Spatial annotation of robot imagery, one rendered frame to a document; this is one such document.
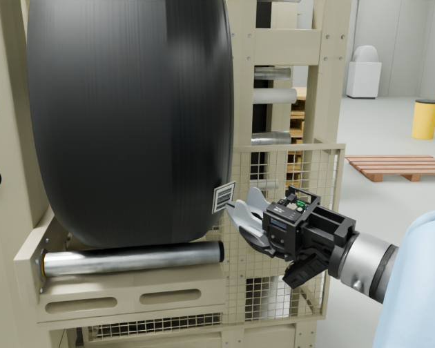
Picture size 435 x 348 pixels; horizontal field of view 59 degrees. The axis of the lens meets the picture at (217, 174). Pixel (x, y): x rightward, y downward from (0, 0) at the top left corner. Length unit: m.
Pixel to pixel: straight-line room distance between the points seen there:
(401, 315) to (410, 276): 0.02
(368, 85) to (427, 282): 11.52
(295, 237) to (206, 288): 0.30
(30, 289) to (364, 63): 11.17
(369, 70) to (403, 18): 1.98
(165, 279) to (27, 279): 0.24
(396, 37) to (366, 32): 0.91
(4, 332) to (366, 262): 0.76
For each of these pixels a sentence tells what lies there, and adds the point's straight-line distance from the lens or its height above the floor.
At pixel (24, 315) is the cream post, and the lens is 0.95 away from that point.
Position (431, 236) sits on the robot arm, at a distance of 0.19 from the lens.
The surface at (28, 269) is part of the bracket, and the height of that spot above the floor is 0.93.
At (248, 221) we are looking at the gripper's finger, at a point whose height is 1.04.
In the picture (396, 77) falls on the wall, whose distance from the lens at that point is 12.88.
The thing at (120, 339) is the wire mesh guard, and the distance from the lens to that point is 1.50.
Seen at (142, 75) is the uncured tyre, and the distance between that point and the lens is 0.54.
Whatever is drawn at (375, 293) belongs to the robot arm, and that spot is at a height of 1.01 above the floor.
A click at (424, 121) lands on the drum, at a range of 6.65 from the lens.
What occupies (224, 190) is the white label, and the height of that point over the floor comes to 1.08.
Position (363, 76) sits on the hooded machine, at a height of 0.63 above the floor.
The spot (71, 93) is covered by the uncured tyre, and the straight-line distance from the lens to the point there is 0.55.
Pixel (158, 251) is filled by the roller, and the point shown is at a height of 0.92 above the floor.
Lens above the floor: 1.29
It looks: 18 degrees down
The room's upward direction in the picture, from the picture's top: 1 degrees clockwise
